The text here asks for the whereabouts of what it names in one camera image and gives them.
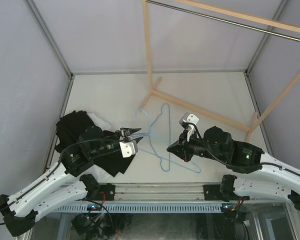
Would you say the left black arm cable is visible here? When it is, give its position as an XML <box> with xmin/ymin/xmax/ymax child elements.
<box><xmin>0</xmin><ymin>138</ymin><xmax>121</xmax><ymax>227</ymax></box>

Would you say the metal hanging rod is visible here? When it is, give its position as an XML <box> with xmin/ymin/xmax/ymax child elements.
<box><xmin>145</xmin><ymin>0</ymin><xmax>300</xmax><ymax>45</ymax></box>

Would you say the black mounting plate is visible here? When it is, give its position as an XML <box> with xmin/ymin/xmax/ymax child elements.
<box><xmin>203</xmin><ymin>184</ymin><xmax>223</xmax><ymax>201</ymax></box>
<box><xmin>95</xmin><ymin>183</ymin><xmax>116</xmax><ymax>201</ymax></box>

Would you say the black shirt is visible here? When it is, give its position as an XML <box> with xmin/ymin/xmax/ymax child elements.
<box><xmin>55</xmin><ymin>110</ymin><xmax>134</xmax><ymax>177</ymax></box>

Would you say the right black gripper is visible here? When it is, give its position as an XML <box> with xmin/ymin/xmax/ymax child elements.
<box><xmin>167</xmin><ymin>127</ymin><xmax>226</xmax><ymax>163</ymax></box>

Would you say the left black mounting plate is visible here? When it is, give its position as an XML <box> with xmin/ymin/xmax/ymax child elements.
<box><xmin>95</xmin><ymin>183</ymin><xmax>116</xmax><ymax>201</ymax></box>

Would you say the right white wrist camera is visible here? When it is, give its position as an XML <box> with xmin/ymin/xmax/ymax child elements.
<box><xmin>179</xmin><ymin>112</ymin><xmax>199</xmax><ymax>142</ymax></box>

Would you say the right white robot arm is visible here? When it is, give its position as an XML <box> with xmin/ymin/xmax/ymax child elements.
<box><xmin>167</xmin><ymin>123</ymin><xmax>300</xmax><ymax>211</ymax></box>

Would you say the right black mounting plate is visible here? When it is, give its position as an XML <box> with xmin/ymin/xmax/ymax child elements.
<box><xmin>203</xmin><ymin>184</ymin><xmax>223</xmax><ymax>201</ymax></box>

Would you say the white shirt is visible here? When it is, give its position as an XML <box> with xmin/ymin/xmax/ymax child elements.
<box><xmin>87</xmin><ymin>112</ymin><xmax>112</xmax><ymax>183</ymax></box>

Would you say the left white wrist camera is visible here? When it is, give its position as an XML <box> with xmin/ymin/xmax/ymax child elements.
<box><xmin>119</xmin><ymin>139</ymin><xmax>138</xmax><ymax>158</ymax></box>

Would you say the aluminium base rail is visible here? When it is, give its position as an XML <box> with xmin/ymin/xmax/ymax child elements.
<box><xmin>25</xmin><ymin>181</ymin><xmax>300</xmax><ymax>204</ymax></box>

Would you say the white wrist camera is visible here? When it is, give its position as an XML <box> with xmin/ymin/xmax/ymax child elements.
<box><xmin>179</xmin><ymin>112</ymin><xmax>199</xmax><ymax>142</ymax></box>
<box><xmin>119</xmin><ymin>139</ymin><xmax>138</xmax><ymax>158</ymax></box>

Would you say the wooden clothes rack frame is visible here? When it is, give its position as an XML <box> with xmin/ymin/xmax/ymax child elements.
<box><xmin>140</xmin><ymin>0</ymin><xmax>300</xmax><ymax>141</ymax></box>

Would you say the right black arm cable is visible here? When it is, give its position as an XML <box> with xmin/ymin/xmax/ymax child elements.
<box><xmin>186</xmin><ymin>122</ymin><xmax>300</xmax><ymax>175</ymax></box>

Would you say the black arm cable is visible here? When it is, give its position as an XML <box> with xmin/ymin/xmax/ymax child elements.
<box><xmin>0</xmin><ymin>138</ymin><xmax>121</xmax><ymax>227</ymax></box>
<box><xmin>186</xmin><ymin>122</ymin><xmax>300</xmax><ymax>175</ymax></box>

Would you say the blue wire hanger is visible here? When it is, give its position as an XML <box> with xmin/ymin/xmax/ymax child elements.
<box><xmin>149</xmin><ymin>103</ymin><xmax>172</xmax><ymax>173</ymax></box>
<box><xmin>133</xmin><ymin>108</ymin><xmax>202</xmax><ymax>174</ymax></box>

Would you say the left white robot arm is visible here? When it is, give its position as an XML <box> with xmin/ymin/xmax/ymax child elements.
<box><xmin>0</xmin><ymin>126</ymin><xmax>142</xmax><ymax>237</ymax></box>

